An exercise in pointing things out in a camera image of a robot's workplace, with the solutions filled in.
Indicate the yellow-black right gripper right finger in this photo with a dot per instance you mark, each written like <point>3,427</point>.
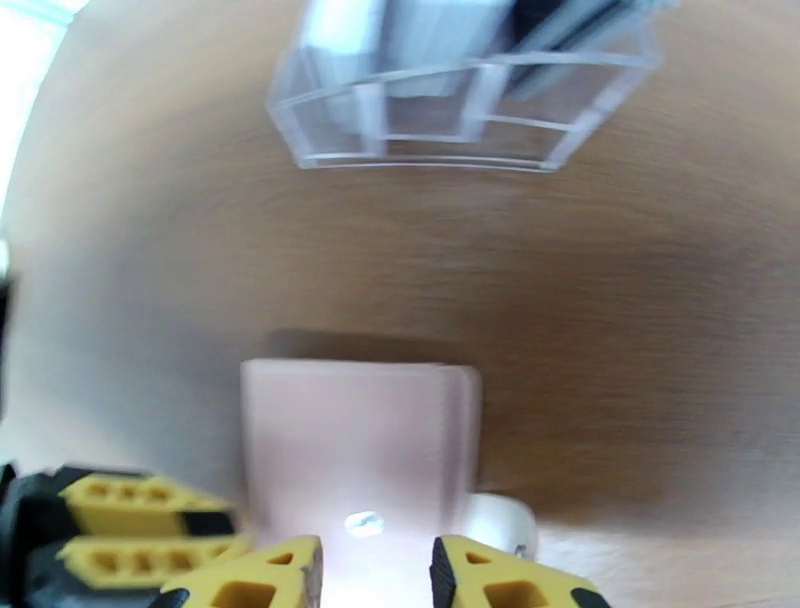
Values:
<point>462,575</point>

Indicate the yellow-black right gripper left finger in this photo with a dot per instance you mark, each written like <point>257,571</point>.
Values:
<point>300,581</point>

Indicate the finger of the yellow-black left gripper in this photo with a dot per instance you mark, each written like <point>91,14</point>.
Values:
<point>219,550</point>
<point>125,524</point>

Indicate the translucent plastic case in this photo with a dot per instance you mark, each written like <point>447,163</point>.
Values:
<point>344,437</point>

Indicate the clear acrylic card stand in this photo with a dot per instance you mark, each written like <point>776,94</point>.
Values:
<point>325,119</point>

